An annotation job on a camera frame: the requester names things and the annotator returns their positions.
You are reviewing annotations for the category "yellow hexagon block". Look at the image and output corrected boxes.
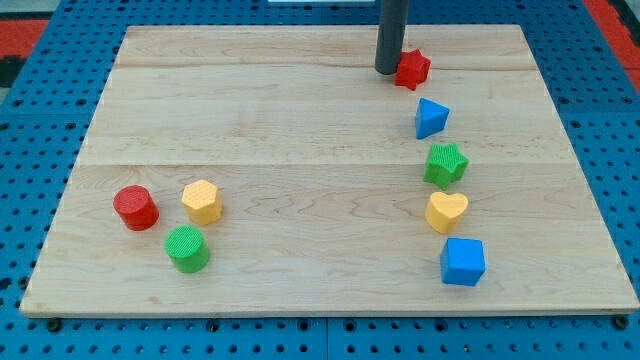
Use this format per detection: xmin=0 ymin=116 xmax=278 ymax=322
xmin=182 ymin=180 xmax=223 ymax=225

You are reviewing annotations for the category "green star block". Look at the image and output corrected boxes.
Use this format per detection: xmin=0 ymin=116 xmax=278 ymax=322
xmin=423 ymin=143 xmax=469 ymax=190

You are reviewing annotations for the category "blue triangle block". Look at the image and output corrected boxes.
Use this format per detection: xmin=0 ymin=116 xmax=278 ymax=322
xmin=415 ymin=98 xmax=450 ymax=139

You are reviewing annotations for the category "red star block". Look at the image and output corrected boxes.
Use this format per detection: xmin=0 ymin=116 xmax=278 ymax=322
xmin=395 ymin=49 xmax=431 ymax=91

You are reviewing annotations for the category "wooden board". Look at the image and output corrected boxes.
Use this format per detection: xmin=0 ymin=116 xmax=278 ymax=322
xmin=20 ymin=25 xmax=639 ymax=318

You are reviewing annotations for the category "yellow heart block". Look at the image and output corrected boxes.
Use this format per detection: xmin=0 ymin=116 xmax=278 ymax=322
xmin=425 ymin=192 xmax=469 ymax=234

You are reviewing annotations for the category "green cylinder block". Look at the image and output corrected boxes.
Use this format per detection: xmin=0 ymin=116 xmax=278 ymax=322
xmin=164 ymin=225 xmax=210 ymax=273

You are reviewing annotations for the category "blue cube block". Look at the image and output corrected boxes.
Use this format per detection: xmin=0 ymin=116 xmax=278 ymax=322
xmin=440 ymin=238 xmax=486 ymax=286

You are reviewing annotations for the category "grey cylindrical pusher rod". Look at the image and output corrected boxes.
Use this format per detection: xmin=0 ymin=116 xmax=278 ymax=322
xmin=375 ymin=0 xmax=410 ymax=75

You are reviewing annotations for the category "red cylinder block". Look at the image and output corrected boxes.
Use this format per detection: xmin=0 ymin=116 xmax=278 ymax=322
xmin=113 ymin=185 xmax=159 ymax=231

